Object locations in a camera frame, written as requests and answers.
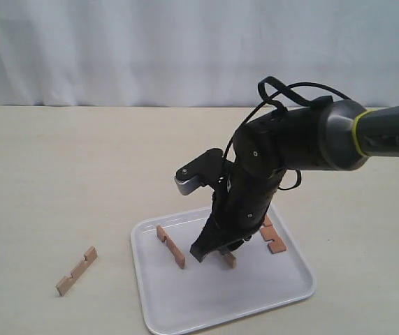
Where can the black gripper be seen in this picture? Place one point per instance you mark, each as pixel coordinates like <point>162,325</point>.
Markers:
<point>237,214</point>

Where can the notched wooden bar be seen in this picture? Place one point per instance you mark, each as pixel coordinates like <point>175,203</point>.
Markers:
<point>65,284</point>
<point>172,247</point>
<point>274,242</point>
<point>230,260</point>

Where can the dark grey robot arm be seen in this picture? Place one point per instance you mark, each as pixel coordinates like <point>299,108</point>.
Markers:
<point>340,137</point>

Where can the white plastic tray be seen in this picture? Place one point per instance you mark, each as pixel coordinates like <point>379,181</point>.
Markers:
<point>208,293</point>

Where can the white curtain backdrop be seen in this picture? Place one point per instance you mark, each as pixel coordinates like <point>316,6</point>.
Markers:
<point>193,53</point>

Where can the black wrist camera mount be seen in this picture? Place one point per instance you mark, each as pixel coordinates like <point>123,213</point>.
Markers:
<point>207,169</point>

